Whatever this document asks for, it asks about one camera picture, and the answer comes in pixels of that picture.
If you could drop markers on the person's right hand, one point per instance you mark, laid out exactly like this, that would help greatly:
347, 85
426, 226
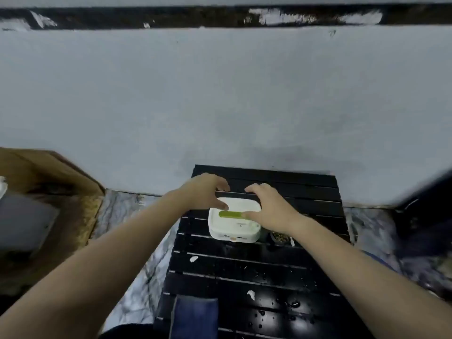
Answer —
273, 211

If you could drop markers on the person's left hand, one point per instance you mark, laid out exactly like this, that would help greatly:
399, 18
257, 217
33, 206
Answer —
201, 192

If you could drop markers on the person's left thumb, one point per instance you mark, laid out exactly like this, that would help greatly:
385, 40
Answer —
220, 206

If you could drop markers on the person's right thumb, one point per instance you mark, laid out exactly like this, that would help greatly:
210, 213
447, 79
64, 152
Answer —
250, 216

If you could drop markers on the person's left forearm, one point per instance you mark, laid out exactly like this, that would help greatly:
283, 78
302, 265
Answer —
106, 264

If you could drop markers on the person's right forearm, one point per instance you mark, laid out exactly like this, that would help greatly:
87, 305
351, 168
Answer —
360, 282

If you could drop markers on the small dark bowl of seeds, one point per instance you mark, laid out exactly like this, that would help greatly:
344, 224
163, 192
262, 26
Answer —
281, 238

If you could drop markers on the black slatted table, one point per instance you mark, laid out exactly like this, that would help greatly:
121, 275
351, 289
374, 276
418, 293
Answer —
247, 273

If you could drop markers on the dark blue cloth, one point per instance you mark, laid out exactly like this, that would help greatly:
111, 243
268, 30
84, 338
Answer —
195, 319

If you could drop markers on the brown cardboard box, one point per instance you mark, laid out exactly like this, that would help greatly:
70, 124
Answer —
72, 185

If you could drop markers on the dark bulky object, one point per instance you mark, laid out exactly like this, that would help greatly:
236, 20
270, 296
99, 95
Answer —
427, 215

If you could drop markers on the grey flat item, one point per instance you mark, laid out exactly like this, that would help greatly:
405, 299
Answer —
24, 225

